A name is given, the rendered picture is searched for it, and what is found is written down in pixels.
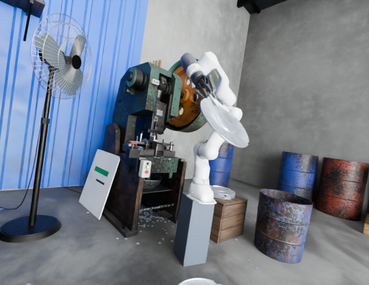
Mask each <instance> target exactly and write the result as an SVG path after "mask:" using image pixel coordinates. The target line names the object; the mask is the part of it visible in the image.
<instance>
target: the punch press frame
mask: <svg viewBox="0 0 369 285"><path fill-rule="evenodd" d="M134 67H136V68H139V69H141V70H142V72H143V80H142V83H141V85H140V87H138V89H135V95H131V94H127V93H124V92H123V91H124V86H125V81H126V75H127V73H128V71H129V69H130V68H131V67H130V68H129V69H128V70H127V71H126V73H125V74H124V75H123V77H122V78H121V81H120V85H119V89H118V94H117V99H116V102H115V107H114V112H113V120H112V123H115V124H117V125H118V127H119V129H120V153H125V154H126V151H124V150H122V145H123V144H126V143H127V142H128V141H135V140H136V136H138V141H139V139H140V128H144V124H145V119H144V118H142V117H143V114H147V113H151V112H153V111H154V110H155V102H156V94H157V87H158V85H153V84H151V83H150V82H151V79H156V80H158V79H159V75H161V76H163V77H165V78H166V81H167V84H168V86H169V90H168V92H167V94H172V95H173V96H172V101H171V109H170V116H169V119H171V118H176V117H177V116H178V109H179V101H180V96H181V89H182V80H181V78H180V77H179V76H178V75H176V74H174V73H172V72H170V71H167V70H165V69H163V68H161V67H159V66H157V65H154V64H152V63H150V62H145V63H142V64H139V65H137V66H134ZM142 139H147V140H153V137H152V136H149V132H144V131H143V134H142ZM142 139H141V141H142ZM140 156H142V157H145V160H148V161H151V170H150V175H149V177H148V178H145V179H146V180H149V179H150V177H151V173H167V172H168V178H169V179H171V178H172V175H173V172H177V166H178V159H177V158H175V157H166V156H161V157H159V156H143V155H140ZM155 157H156V158H155ZM163 158H164V159H163ZM169 158H171V159H169ZM168 206H174V204H173V203H172V204H166V205H160V206H154V207H150V208H144V209H140V212H141V211H147V210H153V209H159V208H164V207H168Z"/></svg>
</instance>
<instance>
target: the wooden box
mask: <svg viewBox="0 0 369 285"><path fill-rule="evenodd" d="M213 199H214V200H215V201H216V202H217V203H216V204H214V211H213V219H212V226H211V233H210V237H209V238H210V239H211V240H213V241H214V242H216V243H221V242H223V241H226V240H229V239H232V238H234V237H237V236H239V235H242V234H243V226H244V220H245V215H246V208H247V201H248V200H247V199H245V198H243V197H239V196H237V195H235V198H234V199H232V200H224V199H220V198H215V197H214V198H213Z"/></svg>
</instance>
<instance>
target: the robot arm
mask: <svg viewBox="0 0 369 285"><path fill-rule="evenodd" d="M180 61H181V65H182V67H183V69H184V70H185V71H186V74H187V76H188V78H189V81H190V84H191V86H192V88H193V87H195V88H196V91H194V93H195V94H197V95H198V96H199V97H200V98H201V99H202V100H203V99H204V98H210V99H212V100H213V102H214V103H215V105H218V106H219V105H220V104H221V105H223V106H224V107H226V108H227V109H228V110H229V113H230V114H231V115H234V116H235V117H236V118H237V119H238V120H239V121H240V119H241V117H242V111H241V109H239V108H237V107H232V105H233V104H234V103H235V102H236V96H235V95H234V93H233V92H232V90H231V89H230V88H229V79H228V77H227V75H226V74H225V73H224V71H223V69H222V68H221V66H220V64H219V62H218V60H217V58H216V56H215V55H214V54H213V53H212V52H211V51H208V52H205V53H204V54H203V55H202V57H201V58H200V59H199V60H198V61H197V60H196V59H195V57H194V56H193V55H192V54H191V53H189V52H188V53H184V54H183V55H182V56H181V59H180ZM213 69H215V71H216V72H217V74H218V75H219V77H218V80H217V83H216V84H215V85H214V83H213V80H212V75H210V74H209V73H210V72H211V71H212V70H213ZM208 82H209V84H210V86H209V85H208ZM205 88H206V89H207V91H208V92H209V94H210V95H208V93H207V91H206V90H205ZM198 89H200V90H201V91H202V93H203V95H204V96H203V95H202V94H201V93H200V92H199V91H198ZM216 99H218V100H219V101H220V104H219V103H218V101H217V100H216ZM224 141H225V140H224V139H223V138H222V137H220V136H219V135H218V133H216V132H215V131H213V132H212V133H211V134H210V135H209V139H208V141H207V142H206V143H198V144H196V145H195V146H194V148H193V152H194V157H195V169H194V175H193V178H192V183H191V185H190V189H189V192H188V194H187V197H189V198H190V199H192V200H194V201H196V202H198V203H200V204H216V203H217V202H216V201H215V200H214V199H213V195H214V194H213V191H212V190H211V188H210V186H209V171H210V166H209V162H208V160H213V159H215V158H217V156H218V150H219V148H220V146H221V145H222V143H223V142H224Z"/></svg>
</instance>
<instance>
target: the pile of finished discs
mask: <svg viewBox="0 0 369 285"><path fill-rule="evenodd" d="M210 188H211V190H212V191H213V194H214V195H213V197H215V198H220V199H224V200H232V199H234V198H235V192H234V191H233V190H231V189H229V188H225V187H221V186H217V185H214V186H211V185H210Z"/></svg>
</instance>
